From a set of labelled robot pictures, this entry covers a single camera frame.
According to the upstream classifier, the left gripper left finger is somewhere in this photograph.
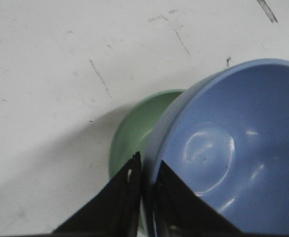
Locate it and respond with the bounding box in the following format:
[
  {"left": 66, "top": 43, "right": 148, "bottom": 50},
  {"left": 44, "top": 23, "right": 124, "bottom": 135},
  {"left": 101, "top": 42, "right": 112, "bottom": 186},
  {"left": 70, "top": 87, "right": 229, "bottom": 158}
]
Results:
[{"left": 53, "top": 152, "right": 141, "bottom": 234}]

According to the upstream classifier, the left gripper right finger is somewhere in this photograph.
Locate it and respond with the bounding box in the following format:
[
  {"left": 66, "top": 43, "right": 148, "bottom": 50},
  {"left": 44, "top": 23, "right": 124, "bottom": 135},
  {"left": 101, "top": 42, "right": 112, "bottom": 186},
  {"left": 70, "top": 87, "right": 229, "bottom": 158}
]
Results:
[{"left": 154, "top": 159, "right": 243, "bottom": 234}]

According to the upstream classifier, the green bowl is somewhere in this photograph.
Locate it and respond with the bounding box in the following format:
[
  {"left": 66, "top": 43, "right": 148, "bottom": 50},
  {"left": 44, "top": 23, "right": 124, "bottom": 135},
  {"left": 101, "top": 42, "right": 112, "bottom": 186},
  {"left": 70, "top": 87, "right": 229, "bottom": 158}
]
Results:
[{"left": 109, "top": 89, "right": 186, "bottom": 234}]

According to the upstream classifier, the blue bowl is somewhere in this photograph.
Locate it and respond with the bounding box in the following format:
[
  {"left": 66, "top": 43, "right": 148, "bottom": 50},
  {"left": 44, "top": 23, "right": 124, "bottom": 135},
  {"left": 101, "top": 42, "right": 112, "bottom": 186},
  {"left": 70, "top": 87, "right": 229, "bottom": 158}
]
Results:
[{"left": 142, "top": 59, "right": 289, "bottom": 236}]

